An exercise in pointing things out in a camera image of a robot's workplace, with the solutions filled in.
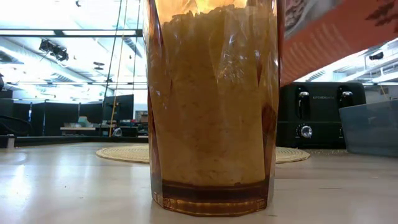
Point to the amber faceted plastic cup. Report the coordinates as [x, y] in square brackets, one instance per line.
[214, 199]

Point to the Pumpkin O's cereal box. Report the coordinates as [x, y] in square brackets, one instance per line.
[326, 40]

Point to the yellow grainy cup filling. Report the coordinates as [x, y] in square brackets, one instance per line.
[211, 109]

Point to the black monitor screen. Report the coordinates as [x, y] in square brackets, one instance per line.
[122, 107]

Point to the round woven straw placemat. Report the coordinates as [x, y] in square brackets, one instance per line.
[124, 154]

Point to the black four-slot toaster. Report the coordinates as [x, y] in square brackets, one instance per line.
[323, 118]

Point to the black ceiling spotlight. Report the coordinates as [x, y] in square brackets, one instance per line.
[56, 50]

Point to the black ceiling light beam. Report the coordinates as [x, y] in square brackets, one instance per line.
[57, 32]

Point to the grey translucent plastic bin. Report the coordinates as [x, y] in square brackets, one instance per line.
[373, 130]

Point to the black ceiling camera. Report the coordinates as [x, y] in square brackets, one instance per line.
[377, 56]

